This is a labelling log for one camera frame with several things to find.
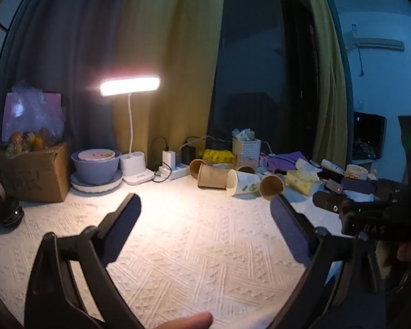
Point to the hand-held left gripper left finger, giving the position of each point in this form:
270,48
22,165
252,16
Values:
121,228

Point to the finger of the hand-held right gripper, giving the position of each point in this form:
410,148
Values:
328,203

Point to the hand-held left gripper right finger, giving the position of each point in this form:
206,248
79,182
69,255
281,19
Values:
289,226

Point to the white cup with green print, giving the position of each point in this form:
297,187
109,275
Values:
245,182

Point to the large brown paper cup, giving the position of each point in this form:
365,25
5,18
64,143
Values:
214,176

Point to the person's left hand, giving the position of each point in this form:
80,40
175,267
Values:
188,322

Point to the black device with red light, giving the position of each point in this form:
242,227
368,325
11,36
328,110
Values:
334,185

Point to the yellow tissue pack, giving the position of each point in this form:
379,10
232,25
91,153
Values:
303,181

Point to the dark purple pouch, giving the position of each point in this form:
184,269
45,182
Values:
359,185

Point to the white tube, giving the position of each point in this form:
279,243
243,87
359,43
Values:
332,167

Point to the white plate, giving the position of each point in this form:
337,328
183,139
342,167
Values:
96,186

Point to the purple cloth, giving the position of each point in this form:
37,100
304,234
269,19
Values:
287,162

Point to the blue bowl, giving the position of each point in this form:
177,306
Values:
94,171

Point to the pink bowl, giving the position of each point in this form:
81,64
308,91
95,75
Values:
96,155

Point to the white power strip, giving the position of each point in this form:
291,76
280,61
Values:
176,172

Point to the white textured tablecloth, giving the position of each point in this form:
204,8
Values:
198,246

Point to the black monitor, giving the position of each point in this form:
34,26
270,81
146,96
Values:
369,133

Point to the white charger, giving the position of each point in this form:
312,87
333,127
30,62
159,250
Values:
169,159

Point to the white woven basket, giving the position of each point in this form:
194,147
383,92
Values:
246,149

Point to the black charger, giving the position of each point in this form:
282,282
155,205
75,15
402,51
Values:
188,155

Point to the yellow cloth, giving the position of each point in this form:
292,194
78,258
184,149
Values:
217,156

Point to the cardboard box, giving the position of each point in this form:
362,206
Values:
34,174

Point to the dark round bottle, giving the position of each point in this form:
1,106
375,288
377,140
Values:
8,212

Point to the narrow olive curtain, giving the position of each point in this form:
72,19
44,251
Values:
328,85

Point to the clear plastic bag of fruit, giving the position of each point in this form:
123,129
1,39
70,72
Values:
34,120

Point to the white desk lamp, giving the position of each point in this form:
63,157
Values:
132,87

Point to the white air conditioner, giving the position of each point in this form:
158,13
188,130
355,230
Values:
373,43

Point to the grey-blue curtain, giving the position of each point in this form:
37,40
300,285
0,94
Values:
61,51

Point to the wide olive curtain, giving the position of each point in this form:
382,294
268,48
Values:
171,34

